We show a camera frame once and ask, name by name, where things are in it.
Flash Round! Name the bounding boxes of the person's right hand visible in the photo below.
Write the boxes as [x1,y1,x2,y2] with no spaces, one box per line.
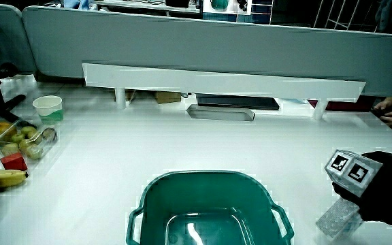
[324,149,392,232]

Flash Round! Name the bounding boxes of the clear plastic sponge block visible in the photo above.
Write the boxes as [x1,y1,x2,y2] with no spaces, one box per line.
[315,197,363,239]

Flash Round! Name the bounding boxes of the white desk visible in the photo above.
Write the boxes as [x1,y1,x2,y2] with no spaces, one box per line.
[0,74,392,245]

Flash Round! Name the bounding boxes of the dark red flat item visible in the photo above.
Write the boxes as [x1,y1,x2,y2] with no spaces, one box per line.
[307,95,376,112]

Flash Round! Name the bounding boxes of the black keyboard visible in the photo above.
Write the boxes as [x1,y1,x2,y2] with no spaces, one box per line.
[195,94,280,111]

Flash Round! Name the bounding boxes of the white metal rack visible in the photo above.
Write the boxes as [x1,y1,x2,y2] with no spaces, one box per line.
[313,0,360,31]

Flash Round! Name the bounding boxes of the grey metal tray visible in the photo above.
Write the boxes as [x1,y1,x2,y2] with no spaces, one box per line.
[186,103,256,122]

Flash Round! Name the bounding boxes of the green plastic basin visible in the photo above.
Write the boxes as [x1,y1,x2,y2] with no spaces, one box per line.
[125,169,295,245]

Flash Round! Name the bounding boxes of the white desktop riser shelf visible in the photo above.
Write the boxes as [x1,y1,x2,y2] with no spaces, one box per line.
[82,62,367,120]

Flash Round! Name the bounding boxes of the brown cardboard box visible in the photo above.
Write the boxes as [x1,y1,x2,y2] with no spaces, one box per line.
[154,91,182,105]

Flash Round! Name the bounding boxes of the large grey partition panel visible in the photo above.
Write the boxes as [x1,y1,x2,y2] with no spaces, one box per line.
[22,5,392,98]

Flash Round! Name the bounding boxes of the brown kiwi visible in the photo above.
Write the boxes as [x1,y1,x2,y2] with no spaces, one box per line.
[42,127,58,143]

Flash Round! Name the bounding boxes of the clear plastic fruit container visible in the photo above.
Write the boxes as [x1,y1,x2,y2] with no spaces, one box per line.
[0,115,59,161]

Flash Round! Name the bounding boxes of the white green paper cup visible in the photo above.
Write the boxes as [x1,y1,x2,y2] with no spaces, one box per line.
[32,95,64,126]

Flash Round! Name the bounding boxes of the red block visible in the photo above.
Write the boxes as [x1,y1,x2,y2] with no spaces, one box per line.
[0,152,29,172]

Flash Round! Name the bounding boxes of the yellow banana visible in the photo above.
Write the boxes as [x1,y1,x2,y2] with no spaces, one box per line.
[0,168,29,189]

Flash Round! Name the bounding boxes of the small grey partition panel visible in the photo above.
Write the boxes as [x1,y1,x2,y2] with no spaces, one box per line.
[0,3,37,73]

